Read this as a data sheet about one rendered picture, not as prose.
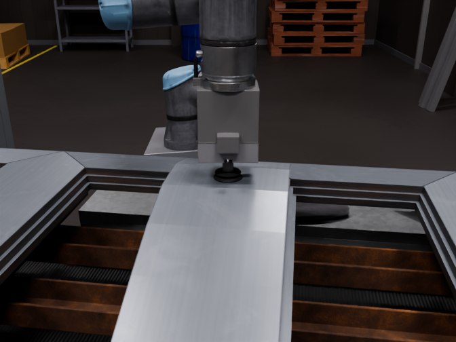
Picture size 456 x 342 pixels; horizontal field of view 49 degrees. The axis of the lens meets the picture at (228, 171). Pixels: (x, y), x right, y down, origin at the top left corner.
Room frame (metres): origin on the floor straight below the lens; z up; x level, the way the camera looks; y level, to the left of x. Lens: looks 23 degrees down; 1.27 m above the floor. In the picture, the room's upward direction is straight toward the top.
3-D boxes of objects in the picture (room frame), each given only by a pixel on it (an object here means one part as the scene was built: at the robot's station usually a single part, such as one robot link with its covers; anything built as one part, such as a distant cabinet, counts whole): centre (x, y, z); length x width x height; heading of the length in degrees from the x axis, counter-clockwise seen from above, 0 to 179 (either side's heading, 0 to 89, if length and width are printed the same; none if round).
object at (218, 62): (0.68, 0.00, 1.15); 0.08 x 0.08 x 0.05
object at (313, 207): (1.13, -0.21, 0.70); 0.20 x 0.10 x 0.03; 98
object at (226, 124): (0.67, 0.00, 1.07); 0.10 x 0.09 x 0.16; 0
